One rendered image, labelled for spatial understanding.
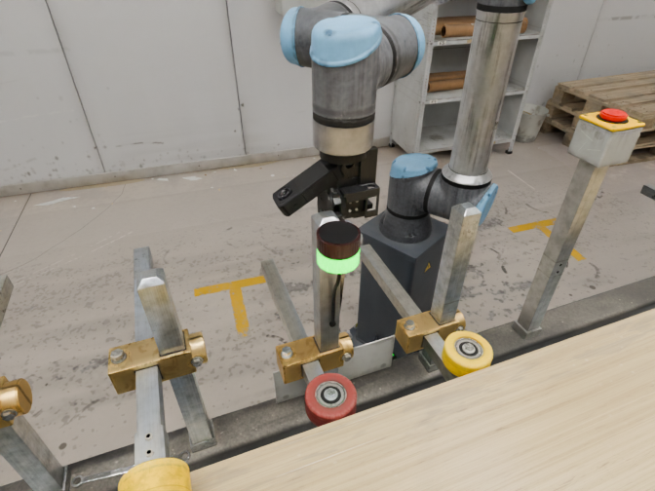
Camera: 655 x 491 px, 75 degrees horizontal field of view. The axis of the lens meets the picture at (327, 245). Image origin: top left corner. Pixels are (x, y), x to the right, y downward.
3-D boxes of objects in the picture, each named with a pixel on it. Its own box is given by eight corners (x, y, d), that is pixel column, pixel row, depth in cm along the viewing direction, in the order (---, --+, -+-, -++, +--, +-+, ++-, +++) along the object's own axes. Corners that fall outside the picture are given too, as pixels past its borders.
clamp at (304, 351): (277, 363, 80) (275, 345, 77) (343, 343, 84) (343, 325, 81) (285, 387, 76) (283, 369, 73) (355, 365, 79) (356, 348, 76)
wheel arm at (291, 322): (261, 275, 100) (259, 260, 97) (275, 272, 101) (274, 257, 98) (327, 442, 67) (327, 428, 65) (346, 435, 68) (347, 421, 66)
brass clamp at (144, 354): (118, 366, 67) (108, 345, 64) (205, 342, 71) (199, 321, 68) (117, 398, 62) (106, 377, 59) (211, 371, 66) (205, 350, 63)
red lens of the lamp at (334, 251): (310, 238, 60) (310, 225, 59) (349, 230, 62) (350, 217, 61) (326, 263, 56) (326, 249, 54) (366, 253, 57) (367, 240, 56)
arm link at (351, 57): (398, 18, 55) (358, 29, 49) (390, 112, 63) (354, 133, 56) (338, 11, 59) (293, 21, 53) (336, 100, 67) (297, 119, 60)
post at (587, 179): (511, 326, 103) (576, 154, 76) (527, 321, 104) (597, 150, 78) (524, 340, 100) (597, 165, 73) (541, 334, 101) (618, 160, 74)
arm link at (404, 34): (369, 7, 69) (326, 18, 61) (436, 14, 64) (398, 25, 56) (366, 67, 75) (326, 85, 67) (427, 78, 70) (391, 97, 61)
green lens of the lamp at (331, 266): (311, 252, 62) (310, 240, 60) (349, 244, 63) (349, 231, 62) (326, 278, 57) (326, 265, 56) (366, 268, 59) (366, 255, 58)
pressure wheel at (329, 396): (300, 419, 73) (297, 378, 66) (343, 404, 75) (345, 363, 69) (316, 463, 67) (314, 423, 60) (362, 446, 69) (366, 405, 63)
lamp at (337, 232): (314, 330, 72) (311, 224, 59) (345, 321, 73) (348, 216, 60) (327, 356, 67) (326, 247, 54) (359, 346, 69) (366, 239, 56)
